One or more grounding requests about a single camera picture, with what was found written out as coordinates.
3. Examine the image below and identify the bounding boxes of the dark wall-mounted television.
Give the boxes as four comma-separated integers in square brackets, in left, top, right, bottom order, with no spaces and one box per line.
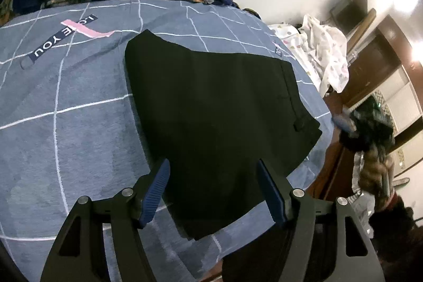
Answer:
[330,0,368,36]

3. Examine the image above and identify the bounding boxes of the black pants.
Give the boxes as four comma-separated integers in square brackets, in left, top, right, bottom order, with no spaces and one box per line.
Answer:
[125,31,322,240]

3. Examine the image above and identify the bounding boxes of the brown wooden wardrobe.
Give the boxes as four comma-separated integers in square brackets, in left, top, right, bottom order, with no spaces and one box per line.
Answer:
[325,14,423,150]

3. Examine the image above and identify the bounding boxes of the white patterned cloth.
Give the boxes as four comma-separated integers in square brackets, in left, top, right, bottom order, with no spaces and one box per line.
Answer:
[269,14,349,97]

